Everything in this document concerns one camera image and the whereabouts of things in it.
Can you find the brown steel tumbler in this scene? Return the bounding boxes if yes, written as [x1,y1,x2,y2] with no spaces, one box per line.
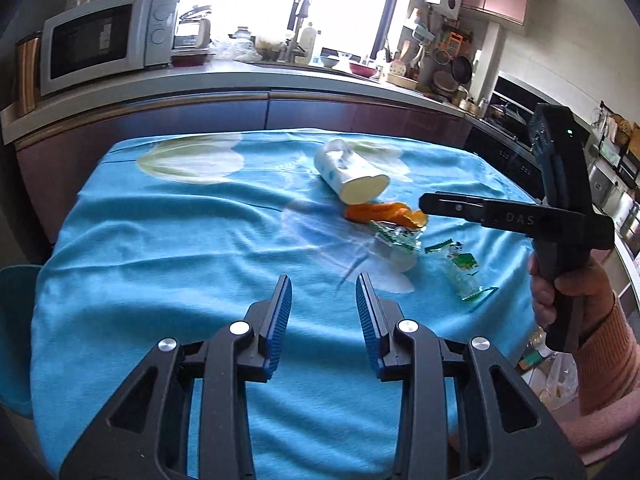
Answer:
[14,32,43,116]

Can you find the blue trash bin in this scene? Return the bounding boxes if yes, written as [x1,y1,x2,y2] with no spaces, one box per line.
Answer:
[0,264,43,418]

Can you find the clear plastic bag with boxes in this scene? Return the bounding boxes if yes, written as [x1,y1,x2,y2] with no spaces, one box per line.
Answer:
[517,327,581,413]

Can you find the orange peel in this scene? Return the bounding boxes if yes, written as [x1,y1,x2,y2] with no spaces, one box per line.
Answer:
[344,201,428,228]

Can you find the white soap bottle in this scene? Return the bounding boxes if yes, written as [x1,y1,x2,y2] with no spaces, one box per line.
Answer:
[299,22,318,63]

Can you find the person's right forearm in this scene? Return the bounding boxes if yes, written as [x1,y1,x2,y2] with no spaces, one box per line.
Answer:
[565,290,640,466]

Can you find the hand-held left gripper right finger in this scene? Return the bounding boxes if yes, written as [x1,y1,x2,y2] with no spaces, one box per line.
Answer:
[355,272,586,480]

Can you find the small green printed plastic wrapper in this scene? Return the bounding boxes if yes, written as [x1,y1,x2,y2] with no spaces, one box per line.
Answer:
[370,220,418,253]

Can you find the blue floral tablecloth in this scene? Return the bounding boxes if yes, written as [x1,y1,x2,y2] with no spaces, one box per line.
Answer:
[30,130,546,480]

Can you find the steel kitchen faucet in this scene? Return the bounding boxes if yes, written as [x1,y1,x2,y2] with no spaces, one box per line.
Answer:
[287,0,313,61]

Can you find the electric kettle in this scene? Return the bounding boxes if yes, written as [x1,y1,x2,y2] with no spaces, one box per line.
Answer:
[175,4,213,51]

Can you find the hanging black frying pan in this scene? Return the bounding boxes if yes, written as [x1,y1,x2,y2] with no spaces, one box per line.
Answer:
[451,55,473,83]

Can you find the long clear green plastic wrapper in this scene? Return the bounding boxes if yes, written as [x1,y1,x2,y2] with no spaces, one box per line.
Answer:
[425,240,501,303]

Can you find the crumpled clear plastic bag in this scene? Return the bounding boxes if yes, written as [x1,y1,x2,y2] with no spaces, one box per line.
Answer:
[212,35,256,61]

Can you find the person's right hand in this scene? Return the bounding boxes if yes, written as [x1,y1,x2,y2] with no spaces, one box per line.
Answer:
[529,254,616,333]

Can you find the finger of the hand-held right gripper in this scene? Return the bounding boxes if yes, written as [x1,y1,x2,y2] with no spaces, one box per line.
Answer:
[419,191,488,225]

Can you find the white microwave oven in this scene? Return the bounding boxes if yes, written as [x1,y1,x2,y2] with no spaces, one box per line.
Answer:
[39,0,181,97]

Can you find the dark red lidded container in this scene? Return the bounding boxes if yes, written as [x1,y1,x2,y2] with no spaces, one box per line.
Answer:
[170,47,211,68]

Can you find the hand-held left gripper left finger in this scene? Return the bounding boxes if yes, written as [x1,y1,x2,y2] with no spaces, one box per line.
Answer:
[59,274,293,480]

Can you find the kitchen counter with cabinets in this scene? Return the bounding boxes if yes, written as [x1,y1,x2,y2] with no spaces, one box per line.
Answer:
[0,57,481,241]

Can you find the black built-in oven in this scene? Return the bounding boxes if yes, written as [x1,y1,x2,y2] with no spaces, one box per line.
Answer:
[465,72,546,196]

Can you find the storage rack with boxes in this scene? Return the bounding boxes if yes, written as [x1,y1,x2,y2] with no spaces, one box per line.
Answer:
[587,102,640,241]

